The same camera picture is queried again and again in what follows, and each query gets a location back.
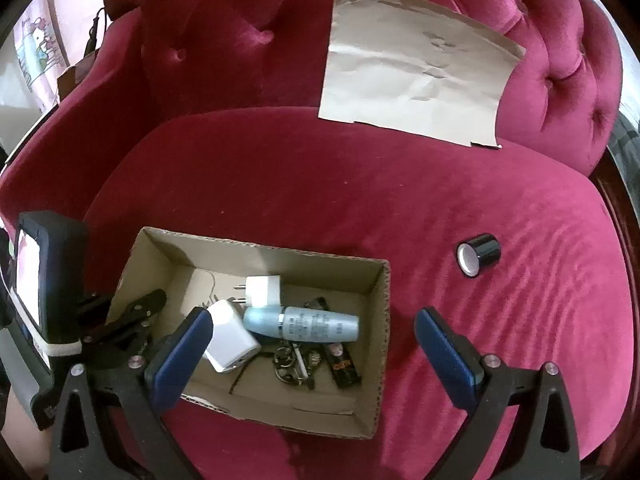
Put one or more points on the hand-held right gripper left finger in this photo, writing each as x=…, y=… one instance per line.
x=180, y=355

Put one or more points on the small white charger plug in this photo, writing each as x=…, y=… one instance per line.
x=265, y=291

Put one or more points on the slim black tube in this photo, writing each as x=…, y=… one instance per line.
x=342, y=365

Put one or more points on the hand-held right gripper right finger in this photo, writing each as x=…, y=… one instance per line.
x=445, y=355

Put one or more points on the mint and white bottle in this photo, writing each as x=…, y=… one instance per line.
x=300, y=324

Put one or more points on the cartoon cat wall poster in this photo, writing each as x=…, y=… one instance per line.
x=37, y=45

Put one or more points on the brown paper sheet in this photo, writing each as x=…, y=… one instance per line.
x=410, y=60

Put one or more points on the black cylindrical cap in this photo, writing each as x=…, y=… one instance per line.
x=482, y=252

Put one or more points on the large white charger plug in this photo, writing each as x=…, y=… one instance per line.
x=230, y=335

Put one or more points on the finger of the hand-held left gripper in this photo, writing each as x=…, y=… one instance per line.
x=115, y=342
x=140, y=310

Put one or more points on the red velvet tufted armchair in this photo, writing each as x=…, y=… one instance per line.
x=300, y=185

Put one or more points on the brown cardboard carton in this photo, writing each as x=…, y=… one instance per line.
x=77, y=80

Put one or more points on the person's left forearm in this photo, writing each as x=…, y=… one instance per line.
x=22, y=440

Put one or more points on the cardboard box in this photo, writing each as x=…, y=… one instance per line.
x=300, y=270

